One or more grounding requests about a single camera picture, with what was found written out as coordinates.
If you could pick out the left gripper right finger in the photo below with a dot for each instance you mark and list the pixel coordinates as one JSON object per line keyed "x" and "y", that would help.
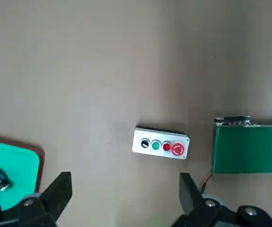
{"x": 197, "y": 208}

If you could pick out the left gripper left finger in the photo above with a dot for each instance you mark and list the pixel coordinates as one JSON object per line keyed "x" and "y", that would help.
{"x": 43, "y": 205}

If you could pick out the grey push-button control box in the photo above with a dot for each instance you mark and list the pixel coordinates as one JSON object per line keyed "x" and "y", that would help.
{"x": 159, "y": 139}

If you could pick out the green belt conveyor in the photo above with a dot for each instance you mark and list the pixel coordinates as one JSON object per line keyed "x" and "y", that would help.
{"x": 251, "y": 151}

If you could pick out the small green plastic tray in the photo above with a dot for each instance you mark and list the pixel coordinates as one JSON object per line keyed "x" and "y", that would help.
{"x": 20, "y": 165}

